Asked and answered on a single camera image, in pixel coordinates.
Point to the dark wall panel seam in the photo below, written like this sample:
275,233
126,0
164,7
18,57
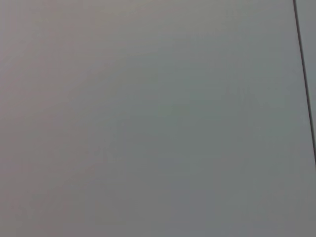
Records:
305,74

